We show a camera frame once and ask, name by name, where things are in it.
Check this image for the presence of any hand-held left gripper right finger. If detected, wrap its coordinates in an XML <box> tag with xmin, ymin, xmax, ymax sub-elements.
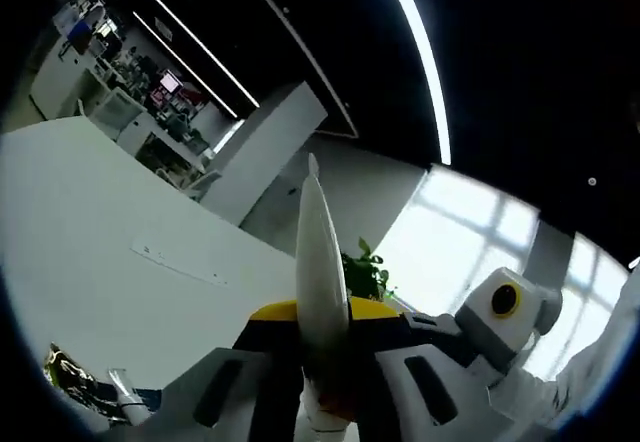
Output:
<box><xmin>344</xmin><ymin>295</ymin><xmax>551</xmax><ymax>442</ymax></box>

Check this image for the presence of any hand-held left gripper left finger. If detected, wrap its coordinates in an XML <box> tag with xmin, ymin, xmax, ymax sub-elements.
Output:
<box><xmin>97</xmin><ymin>299</ymin><xmax>307</xmax><ymax>442</ymax></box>

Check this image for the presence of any silver blue skincare sachet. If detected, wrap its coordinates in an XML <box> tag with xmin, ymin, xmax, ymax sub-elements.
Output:
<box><xmin>92</xmin><ymin>381</ymin><xmax>164</xmax><ymax>421</ymax></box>

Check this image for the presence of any small white skincare pump bottle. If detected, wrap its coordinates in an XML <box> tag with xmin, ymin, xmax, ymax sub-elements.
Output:
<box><xmin>107</xmin><ymin>367</ymin><xmax>154</xmax><ymax>426</ymax></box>

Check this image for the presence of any white skincare tube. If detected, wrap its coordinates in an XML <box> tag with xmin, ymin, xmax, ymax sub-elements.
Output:
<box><xmin>292</xmin><ymin>152</ymin><xmax>351</xmax><ymax>442</ymax></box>

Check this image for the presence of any green black skincare sachet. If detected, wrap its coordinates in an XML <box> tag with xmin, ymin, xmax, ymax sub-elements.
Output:
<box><xmin>42</xmin><ymin>341</ymin><xmax>99</xmax><ymax>396</ymax></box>

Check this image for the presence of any green potted plant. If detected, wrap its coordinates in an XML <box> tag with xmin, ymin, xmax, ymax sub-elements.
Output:
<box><xmin>339</xmin><ymin>236</ymin><xmax>396</xmax><ymax>303</ymax></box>

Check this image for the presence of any wide curved ceiling light strip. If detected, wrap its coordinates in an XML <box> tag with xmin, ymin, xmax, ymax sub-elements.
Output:
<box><xmin>377</xmin><ymin>0</ymin><xmax>453</xmax><ymax>167</ymax></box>

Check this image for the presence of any long thin ceiling light strip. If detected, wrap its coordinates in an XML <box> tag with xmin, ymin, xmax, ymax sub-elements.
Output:
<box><xmin>123</xmin><ymin>0</ymin><xmax>262</xmax><ymax>109</ymax></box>
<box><xmin>131</xmin><ymin>10</ymin><xmax>240</xmax><ymax>119</ymax></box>

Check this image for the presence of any row of white office desks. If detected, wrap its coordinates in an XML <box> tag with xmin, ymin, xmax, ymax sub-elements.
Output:
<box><xmin>29</xmin><ymin>36</ymin><xmax>221</xmax><ymax>198</ymax></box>

